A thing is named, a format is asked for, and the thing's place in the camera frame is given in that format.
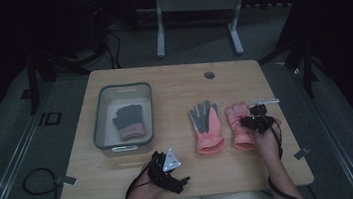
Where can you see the metal floor rail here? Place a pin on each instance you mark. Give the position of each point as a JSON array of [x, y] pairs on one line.
[[11, 168], [334, 148]]

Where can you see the grey plastic storage bin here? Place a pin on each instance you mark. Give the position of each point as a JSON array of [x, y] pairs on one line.
[[124, 118]]

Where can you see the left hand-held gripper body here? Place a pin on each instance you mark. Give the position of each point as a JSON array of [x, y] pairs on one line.
[[170, 163]]

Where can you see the pink ski glove grey palm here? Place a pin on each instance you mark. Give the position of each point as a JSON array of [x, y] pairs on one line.
[[206, 133]]

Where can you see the black tripod stand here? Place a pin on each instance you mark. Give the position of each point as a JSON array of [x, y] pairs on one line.
[[300, 52], [49, 63]]

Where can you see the white metal desk frame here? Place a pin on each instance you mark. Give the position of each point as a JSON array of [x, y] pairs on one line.
[[198, 2]]

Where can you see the person's right hand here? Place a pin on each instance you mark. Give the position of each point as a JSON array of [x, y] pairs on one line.
[[267, 144]]

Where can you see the person's left hand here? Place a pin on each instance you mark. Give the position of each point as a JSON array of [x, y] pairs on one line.
[[144, 188]]

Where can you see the black floor bracket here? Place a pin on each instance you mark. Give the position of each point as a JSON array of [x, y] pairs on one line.
[[50, 118]]

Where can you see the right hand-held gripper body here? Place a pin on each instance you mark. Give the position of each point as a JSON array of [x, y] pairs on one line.
[[260, 120]]

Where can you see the pink ski glove red print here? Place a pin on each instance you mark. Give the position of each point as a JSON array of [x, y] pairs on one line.
[[240, 135]]

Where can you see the grey table edge clip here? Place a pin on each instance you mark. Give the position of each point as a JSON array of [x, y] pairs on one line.
[[66, 180], [301, 153]]

